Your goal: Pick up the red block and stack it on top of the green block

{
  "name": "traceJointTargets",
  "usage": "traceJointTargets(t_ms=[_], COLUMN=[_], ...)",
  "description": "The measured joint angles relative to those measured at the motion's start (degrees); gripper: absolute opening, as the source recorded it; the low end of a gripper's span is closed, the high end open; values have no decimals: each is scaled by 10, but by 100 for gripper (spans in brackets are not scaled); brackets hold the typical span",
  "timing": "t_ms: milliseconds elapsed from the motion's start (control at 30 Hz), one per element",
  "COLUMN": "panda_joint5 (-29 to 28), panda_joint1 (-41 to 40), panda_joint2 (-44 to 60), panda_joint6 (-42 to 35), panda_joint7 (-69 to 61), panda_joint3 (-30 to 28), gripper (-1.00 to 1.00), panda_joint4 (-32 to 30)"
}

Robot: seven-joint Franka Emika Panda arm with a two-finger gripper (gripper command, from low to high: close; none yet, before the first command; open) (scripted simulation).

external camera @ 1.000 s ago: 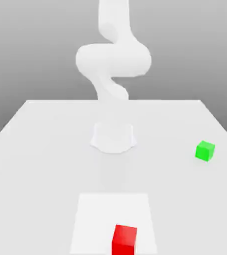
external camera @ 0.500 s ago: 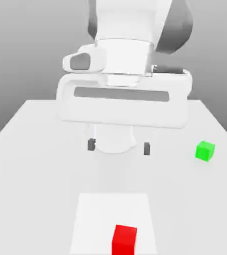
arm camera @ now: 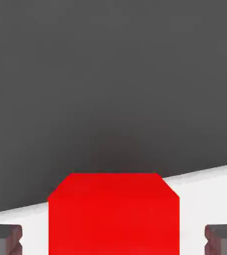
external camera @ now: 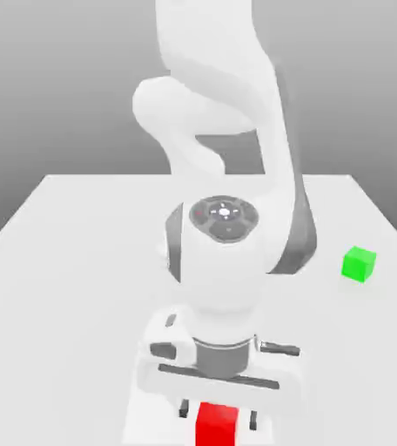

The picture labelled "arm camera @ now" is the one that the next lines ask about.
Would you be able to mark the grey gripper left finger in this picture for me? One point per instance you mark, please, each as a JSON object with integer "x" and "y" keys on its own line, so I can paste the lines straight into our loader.
{"x": 2, "y": 241}

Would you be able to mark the small red cube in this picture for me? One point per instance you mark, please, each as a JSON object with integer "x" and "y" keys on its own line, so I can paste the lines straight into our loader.
{"x": 113, "y": 215}

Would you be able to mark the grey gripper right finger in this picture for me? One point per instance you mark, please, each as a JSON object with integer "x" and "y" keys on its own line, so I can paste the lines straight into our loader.
{"x": 225, "y": 241}

